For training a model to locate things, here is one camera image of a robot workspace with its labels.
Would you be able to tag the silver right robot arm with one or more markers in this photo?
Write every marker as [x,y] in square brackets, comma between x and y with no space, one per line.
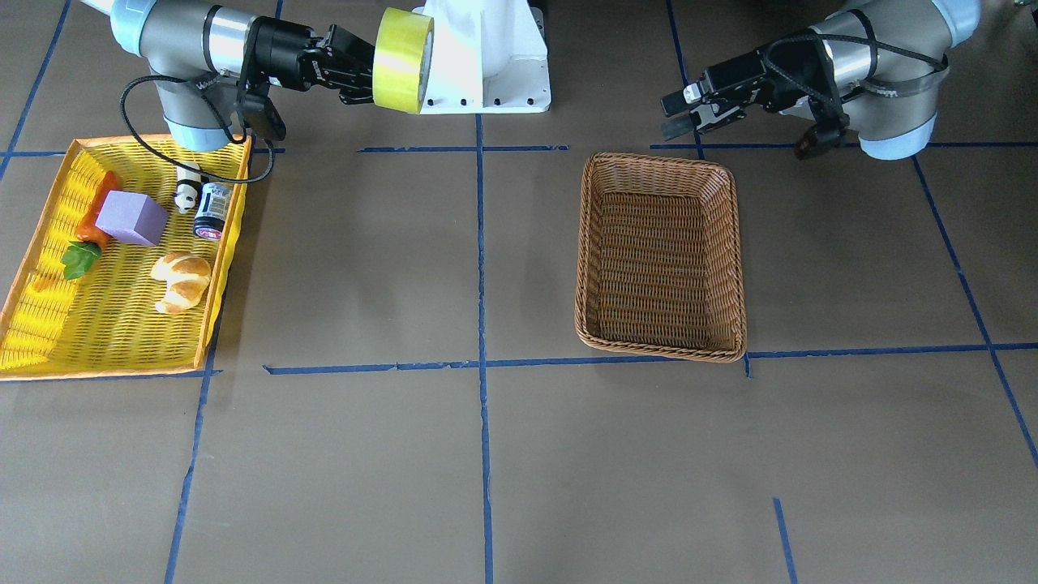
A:
[212,63]

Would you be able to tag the toy panda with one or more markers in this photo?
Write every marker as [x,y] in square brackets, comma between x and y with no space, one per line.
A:
[188,187]

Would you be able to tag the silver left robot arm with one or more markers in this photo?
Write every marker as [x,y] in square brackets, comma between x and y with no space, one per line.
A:
[873,67]

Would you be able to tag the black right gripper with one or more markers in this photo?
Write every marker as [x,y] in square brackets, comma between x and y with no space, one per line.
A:
[285,53]

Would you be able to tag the brown wicker basket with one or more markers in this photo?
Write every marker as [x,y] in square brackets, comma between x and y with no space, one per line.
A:
[659,267]

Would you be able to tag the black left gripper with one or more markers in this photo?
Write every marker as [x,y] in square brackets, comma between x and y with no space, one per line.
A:
[744,81]

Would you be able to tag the toy carrot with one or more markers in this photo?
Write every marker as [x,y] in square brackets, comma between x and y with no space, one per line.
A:
[90,241]

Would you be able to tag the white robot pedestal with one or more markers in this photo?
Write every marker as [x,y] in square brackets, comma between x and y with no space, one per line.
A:
[487,57]

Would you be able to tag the toy croissant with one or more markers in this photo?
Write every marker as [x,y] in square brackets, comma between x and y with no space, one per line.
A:
[186,276]

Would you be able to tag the yellow wicker basket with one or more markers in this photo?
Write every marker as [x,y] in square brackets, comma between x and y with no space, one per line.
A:
[104,323]

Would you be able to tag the purple foam block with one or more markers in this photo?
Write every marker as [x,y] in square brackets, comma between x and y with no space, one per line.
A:
[132,217]

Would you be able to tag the small dark can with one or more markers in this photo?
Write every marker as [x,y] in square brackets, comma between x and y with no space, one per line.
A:
[212,211]

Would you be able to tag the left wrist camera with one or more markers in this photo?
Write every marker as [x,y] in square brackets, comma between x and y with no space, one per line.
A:
[821,138]

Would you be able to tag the yellow tape roll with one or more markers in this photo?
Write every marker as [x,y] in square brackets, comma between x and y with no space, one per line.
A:
[402,60]

